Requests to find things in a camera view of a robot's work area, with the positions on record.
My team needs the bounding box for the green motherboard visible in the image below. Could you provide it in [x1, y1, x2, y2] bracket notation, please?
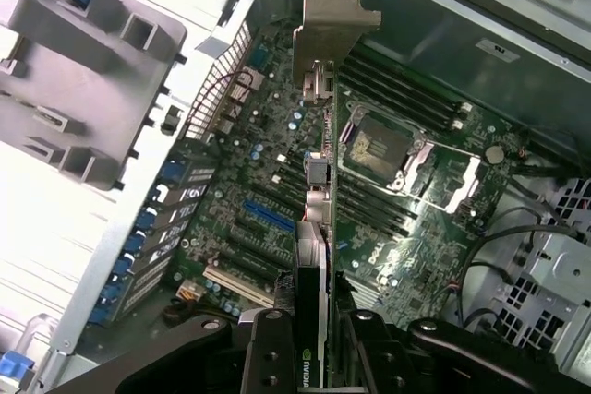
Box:
[168, 27, 537, 353]

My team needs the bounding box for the metal disk bay cage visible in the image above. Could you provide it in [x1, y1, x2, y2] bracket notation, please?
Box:
[498, 176, 591, 367]

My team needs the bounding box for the red black twisted wire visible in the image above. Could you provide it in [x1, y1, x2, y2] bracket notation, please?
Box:
[187, 68, 259, 137]

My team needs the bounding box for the black open PC case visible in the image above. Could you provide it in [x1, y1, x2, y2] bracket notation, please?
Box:
[45, 0, 591, 394]

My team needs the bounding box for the grey parts rack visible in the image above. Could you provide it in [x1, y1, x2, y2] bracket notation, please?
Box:
[0, 0, 188, 192]

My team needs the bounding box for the long black expansion slot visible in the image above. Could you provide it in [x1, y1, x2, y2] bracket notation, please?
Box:
[219, 248, 278, 284]

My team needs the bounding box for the white power connector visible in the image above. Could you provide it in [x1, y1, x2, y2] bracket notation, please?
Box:
[174, 279, 205, 306]

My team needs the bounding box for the CPU socket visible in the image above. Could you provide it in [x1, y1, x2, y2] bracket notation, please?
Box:
[339, 101, 435, 195]

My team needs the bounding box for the silver chipset heatsink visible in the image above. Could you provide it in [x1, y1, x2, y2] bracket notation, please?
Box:
[341, 273, 387, 316]

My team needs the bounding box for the white expansion slot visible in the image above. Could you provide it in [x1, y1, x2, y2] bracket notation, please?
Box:
[202, 266, 276, 310]

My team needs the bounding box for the blue case latch tab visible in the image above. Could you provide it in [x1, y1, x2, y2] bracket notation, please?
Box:
[0, 350, 27, 384]

